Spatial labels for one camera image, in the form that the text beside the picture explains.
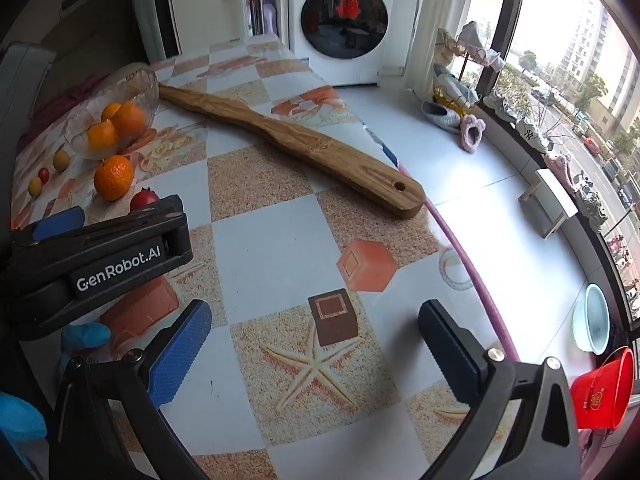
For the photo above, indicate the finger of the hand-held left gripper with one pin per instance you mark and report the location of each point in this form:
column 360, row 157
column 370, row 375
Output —
column 55, row 225
column 165, row 220

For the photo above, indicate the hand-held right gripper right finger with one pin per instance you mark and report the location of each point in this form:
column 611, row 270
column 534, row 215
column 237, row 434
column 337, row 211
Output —
column 450, row 355

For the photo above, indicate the sofa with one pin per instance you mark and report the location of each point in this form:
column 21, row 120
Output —
column 75, row 35

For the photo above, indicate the checkered printed tablecloth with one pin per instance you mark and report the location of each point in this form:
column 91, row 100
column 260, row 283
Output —
column 260, row 240

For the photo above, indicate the maroon cloth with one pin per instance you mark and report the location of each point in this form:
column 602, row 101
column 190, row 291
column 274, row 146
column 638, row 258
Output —
column 75, row 92

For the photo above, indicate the clear glass bowl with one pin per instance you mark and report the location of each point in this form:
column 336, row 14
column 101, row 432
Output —
column 135, row 85

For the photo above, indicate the white curtain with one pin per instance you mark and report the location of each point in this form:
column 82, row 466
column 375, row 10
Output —
column 430, row 25

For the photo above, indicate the grey shoe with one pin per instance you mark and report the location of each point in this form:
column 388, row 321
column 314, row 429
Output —
column 592, row 207

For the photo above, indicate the grey white sneaker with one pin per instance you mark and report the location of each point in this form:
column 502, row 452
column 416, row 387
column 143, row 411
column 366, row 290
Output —
column 440, row 115

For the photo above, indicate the white washing machine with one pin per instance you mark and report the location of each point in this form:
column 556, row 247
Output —
column 305, row 60

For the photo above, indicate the small wooden stool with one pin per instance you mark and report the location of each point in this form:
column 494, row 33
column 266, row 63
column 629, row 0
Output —
column 555, row 192

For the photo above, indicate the pale green basin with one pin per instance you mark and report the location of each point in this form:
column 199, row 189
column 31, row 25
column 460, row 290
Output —
column 595, row 320

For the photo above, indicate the long wooden board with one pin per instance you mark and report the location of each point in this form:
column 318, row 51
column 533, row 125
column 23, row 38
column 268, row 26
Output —
column 300, row 140

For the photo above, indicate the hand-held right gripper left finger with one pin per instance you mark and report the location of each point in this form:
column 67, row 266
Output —
column 180, row 355

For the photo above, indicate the large orange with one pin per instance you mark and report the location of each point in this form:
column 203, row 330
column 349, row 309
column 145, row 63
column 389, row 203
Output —
column 114, row 177

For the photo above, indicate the person's left hand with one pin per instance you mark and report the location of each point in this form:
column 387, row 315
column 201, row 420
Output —
column 85, row 335

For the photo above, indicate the small yellow kumquat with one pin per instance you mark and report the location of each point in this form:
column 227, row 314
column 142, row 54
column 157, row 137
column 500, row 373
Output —
column 61, row 158
column 35, row 186

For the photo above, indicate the small red tomato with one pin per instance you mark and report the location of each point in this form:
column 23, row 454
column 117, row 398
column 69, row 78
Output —
column 44, row 175
column 145, row 199

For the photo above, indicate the pink fluffy slipper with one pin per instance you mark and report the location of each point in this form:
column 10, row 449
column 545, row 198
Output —
column 471, row 135
column 562, row 170

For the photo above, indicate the red plastic bucket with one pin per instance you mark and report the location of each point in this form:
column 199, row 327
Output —
column 600, row 390

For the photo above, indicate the metal shoe rack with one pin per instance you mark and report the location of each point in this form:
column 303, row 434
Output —
column 465, row 55

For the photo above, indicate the pink hoop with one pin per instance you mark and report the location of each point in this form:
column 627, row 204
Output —
column 467, row 265

